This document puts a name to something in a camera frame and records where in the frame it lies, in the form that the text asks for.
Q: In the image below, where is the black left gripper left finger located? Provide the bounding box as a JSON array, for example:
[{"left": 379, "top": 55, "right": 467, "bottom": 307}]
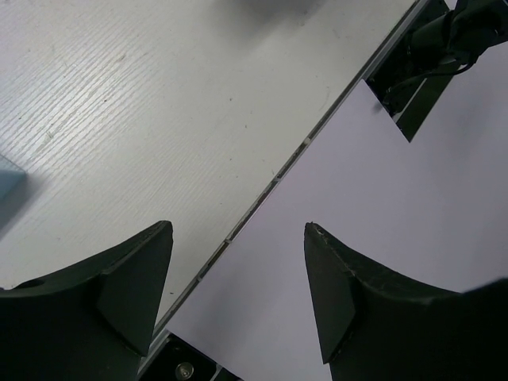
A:
[{"left": 1, "top": 221, "right": 173, "bottom": 380}]

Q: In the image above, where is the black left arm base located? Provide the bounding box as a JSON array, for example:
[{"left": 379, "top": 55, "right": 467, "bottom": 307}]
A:
[{"left": 138, "top": 334, "right": 241, "bottom": 381}]

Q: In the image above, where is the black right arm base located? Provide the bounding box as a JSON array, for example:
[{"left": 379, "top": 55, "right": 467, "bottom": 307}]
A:
[{"left": 364, "top": 1, "right": 452, "bottom": 141}]

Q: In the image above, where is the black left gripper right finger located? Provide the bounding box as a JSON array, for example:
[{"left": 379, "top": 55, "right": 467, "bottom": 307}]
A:
[{"left": 304, "top": 223, "right": 507, "bottom": 380}]

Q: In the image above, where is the pink blue tiered organizer box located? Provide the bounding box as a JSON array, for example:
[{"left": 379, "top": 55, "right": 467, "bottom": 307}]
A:
[{"left": 1, "top": 156, "right": 27, "bottom": 228}]

